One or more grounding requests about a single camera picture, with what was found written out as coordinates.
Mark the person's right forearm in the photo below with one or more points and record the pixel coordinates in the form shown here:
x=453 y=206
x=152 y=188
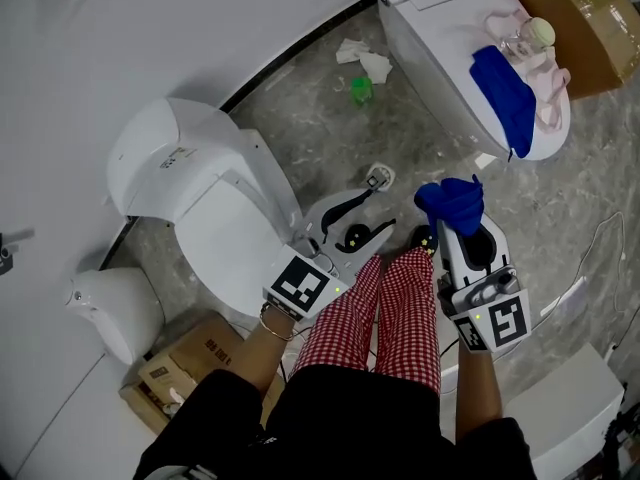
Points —
x=477 y=393

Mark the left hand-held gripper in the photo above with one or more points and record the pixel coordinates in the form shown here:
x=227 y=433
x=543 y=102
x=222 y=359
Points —
x=300 y=288

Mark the crumpled white paper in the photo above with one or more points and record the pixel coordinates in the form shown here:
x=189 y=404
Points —
x=370 y=63

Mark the white toilet with tank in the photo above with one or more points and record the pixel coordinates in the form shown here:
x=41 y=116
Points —
x=200 y=188

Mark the crumpled white tissue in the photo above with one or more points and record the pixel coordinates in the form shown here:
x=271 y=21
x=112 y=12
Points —
x=170 y=400

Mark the green plastic bottle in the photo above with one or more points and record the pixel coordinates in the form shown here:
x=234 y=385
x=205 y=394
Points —
x=361 y=92

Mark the white urinal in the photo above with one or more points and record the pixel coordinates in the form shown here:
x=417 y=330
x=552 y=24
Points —
x=115 y=308

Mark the person's red checked trousers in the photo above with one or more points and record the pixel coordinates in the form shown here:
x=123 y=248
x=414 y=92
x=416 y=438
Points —
x=350 y=328

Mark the black wall paper holder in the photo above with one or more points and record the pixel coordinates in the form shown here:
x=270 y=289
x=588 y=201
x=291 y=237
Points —
x=10 y=255

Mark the blue knitted cleaning cloth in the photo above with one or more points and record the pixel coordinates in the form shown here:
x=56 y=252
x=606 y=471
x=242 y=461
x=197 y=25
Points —
x=452 y=203

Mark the torn brown cardboard box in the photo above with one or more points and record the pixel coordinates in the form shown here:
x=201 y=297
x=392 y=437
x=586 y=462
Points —
x=195 y=353

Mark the person in black shirt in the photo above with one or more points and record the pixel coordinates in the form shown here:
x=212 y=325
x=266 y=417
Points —
x=325 y=433

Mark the blue folded towel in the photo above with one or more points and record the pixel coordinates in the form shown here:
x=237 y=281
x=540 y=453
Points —
x=505 y=98

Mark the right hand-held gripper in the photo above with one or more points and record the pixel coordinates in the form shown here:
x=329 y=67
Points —
x=495 y=318

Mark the person's left forearm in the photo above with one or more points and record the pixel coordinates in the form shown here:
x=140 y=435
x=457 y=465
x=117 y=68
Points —
x=260 y=358

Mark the black star-print slipper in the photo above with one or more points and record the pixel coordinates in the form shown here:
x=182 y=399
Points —
x=422 y=240
x=357 y=235

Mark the white tankless smart toilet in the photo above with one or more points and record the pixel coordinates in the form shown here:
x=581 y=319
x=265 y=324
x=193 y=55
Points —
x=440 y=58

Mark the large brown cardboard box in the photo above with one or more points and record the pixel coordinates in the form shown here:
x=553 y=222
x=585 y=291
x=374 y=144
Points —
x=590 y=43

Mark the clear bottle pale green cap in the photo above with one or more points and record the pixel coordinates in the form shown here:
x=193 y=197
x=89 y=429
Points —
x=537 y=33

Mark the white rectangular appliance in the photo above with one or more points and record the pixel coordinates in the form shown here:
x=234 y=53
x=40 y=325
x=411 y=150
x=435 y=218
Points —
x=550 y=408

